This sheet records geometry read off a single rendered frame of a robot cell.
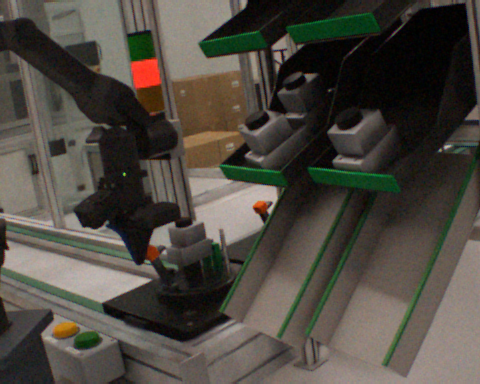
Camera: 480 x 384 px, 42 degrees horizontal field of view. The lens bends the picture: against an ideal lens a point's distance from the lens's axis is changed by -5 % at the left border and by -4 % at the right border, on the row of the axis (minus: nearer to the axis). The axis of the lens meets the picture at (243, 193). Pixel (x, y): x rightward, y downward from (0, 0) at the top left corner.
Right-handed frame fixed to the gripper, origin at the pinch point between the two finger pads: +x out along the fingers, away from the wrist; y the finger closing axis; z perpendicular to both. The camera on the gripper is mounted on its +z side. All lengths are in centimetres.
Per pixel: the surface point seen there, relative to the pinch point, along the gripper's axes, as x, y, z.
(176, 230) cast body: 0.2, 0.2, -8.0
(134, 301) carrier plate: 11.6, -6.5, -1.5
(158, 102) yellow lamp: -19.5, -16.7, -21.2
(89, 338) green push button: 11.6, -0.2, 11.4
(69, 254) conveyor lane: 16, -63, -19
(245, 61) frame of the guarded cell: -24, -82, -110
